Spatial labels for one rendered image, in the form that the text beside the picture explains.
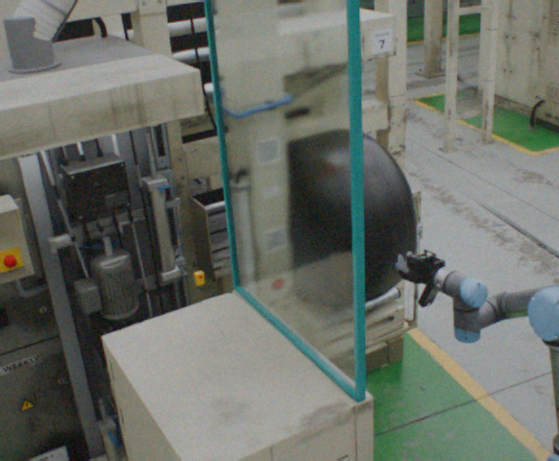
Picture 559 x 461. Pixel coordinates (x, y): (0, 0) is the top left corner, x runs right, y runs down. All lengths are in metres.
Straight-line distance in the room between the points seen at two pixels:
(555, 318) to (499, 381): 1.94
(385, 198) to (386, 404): 1.48
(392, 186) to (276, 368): 0.84
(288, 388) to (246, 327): 0.26
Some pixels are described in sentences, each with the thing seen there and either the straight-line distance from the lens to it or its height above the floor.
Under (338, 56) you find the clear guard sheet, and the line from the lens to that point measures 1.19.
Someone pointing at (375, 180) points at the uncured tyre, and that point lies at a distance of 2.18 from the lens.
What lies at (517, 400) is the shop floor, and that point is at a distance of 3.53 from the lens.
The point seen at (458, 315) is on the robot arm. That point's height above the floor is 1.11.
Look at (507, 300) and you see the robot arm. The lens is 2.07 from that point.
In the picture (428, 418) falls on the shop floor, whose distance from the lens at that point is 3.38.
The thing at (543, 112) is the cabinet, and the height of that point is 0.15.
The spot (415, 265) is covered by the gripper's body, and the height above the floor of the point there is 1.18.
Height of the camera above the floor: 2.21
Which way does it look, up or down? 26 degrees down
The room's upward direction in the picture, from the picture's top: 4 degrees counter-clockwise
